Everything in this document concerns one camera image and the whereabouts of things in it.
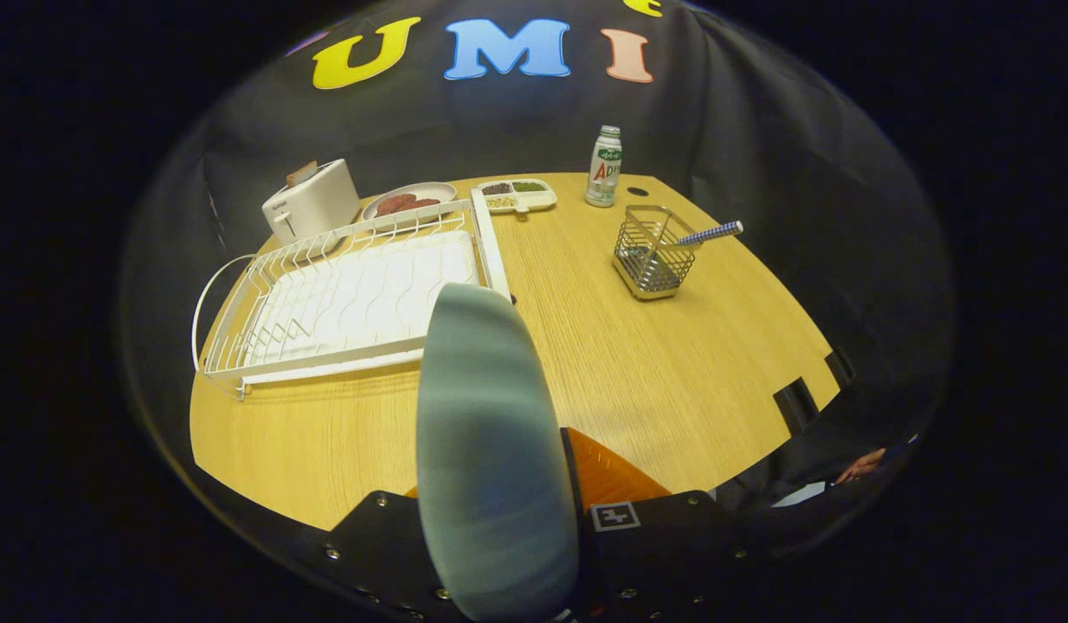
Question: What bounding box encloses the white toaster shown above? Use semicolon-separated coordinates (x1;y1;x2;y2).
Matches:
261;158;362;247

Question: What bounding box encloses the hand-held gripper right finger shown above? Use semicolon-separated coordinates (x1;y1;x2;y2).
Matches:
560;427;760;622

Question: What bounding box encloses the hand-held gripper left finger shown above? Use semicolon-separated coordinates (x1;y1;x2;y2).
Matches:
326;489;466;622

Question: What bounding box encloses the white milk bottle green cap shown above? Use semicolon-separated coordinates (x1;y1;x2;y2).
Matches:
585;125;623;209

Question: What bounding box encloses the white divided bean dish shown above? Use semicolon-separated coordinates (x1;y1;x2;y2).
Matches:
478;178;558;215

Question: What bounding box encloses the black backdrop cloth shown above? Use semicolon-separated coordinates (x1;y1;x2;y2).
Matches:
119;0;959;537

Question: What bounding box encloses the small white plate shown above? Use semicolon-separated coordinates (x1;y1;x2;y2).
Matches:
362;182;458;222

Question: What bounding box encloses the white wire dish rack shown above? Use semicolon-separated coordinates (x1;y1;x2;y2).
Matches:
192;186;513;401

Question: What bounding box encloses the spoon with blue checked handle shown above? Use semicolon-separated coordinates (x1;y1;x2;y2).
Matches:
664;221;744;252

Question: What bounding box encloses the pale green plate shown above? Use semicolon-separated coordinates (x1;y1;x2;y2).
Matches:
415;282;580;622

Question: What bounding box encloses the metal wire basket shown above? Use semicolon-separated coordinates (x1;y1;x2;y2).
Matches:
612;204;701;301

